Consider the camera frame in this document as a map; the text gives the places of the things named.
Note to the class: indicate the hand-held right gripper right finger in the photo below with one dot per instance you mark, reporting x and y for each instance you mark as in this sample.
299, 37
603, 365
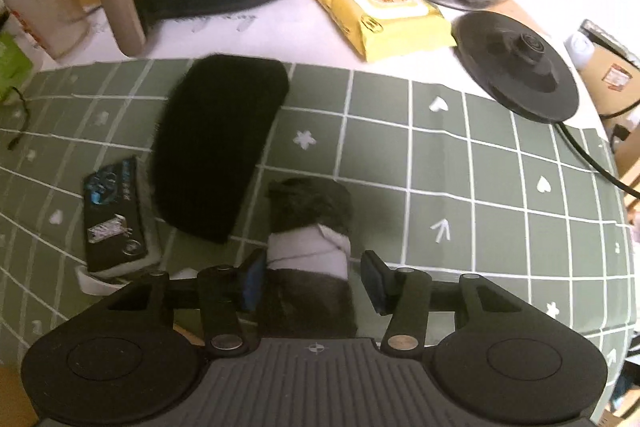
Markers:
372, 282

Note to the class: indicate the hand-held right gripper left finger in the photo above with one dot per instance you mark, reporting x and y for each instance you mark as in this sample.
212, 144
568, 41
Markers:
252, 279

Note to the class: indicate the black and white socks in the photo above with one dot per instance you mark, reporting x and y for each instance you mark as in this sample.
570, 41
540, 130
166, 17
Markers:
305, 247

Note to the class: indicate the black fuzzy case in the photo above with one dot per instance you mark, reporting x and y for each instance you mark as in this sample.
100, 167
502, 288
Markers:
215, 132

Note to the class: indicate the green checkered tablecloth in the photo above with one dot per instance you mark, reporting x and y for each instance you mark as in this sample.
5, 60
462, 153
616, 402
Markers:
475, 232

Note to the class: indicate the black printed tissue packet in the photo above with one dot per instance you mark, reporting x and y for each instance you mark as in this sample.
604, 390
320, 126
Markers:
112, 212

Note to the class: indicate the black kettle base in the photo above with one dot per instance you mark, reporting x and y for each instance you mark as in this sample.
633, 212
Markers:
515, 67

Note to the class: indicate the yellow wet wipes pack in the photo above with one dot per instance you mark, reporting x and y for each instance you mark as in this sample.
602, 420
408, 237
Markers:
380, 17

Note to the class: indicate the small white bottle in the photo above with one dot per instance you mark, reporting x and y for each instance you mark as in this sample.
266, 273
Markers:
580, 49

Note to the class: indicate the small labelled cardboard box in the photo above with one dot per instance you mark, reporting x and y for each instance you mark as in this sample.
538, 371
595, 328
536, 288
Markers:
615, 77

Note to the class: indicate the green labelled canister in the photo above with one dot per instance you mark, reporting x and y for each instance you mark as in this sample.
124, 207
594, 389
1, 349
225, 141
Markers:
12, 67

